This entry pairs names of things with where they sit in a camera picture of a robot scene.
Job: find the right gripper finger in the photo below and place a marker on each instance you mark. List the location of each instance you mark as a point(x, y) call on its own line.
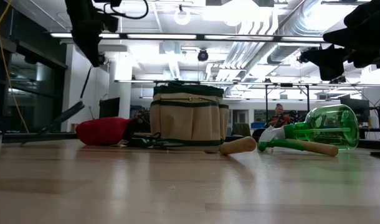
point(330, 62)

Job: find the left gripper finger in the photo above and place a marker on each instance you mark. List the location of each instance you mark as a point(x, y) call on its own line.
point(93, 53)

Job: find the green spray bottle white head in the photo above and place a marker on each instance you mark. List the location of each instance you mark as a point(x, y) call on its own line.
point(330, 124)

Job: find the red gardening glove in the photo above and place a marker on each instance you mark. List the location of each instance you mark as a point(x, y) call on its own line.
point(99, 130)

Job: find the green necked wooden garden tool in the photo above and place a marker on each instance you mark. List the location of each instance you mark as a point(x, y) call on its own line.
point(317, 148)

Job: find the beige gardening bag green trim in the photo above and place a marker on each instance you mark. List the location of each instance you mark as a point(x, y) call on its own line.
point(190, 121)

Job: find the black monitor on arm stand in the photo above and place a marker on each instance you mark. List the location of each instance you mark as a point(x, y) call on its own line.
point(363, 107)

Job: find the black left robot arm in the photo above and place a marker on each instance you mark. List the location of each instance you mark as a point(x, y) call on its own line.
point(63, 116)

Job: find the black round ceiling lamp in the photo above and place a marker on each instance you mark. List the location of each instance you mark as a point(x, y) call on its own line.
point(203, 55)
point(103, 59)

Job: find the black ceiling lamp pair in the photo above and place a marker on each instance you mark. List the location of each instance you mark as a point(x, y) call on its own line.
point(338, 80)

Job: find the black computer monitor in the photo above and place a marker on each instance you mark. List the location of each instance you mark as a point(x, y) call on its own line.
point(109, 108)

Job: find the long ceiling light bar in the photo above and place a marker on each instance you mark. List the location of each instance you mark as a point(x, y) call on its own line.
point(162, 36)

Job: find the person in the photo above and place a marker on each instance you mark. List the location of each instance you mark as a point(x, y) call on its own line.
point(278, 119)

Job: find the wooden crate stack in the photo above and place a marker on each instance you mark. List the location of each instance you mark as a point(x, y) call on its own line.
point(74, 128)

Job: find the black round chair back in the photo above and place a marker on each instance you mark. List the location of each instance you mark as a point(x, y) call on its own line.
point(258, 133)

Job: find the olive chair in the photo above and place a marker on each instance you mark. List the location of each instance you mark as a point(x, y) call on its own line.
point(242, 130)

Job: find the silver ceiling air duct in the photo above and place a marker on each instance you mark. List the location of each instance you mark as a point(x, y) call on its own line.
point(280, 54)

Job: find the black metal frame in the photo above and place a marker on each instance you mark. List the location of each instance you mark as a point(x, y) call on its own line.
point(266, 102)

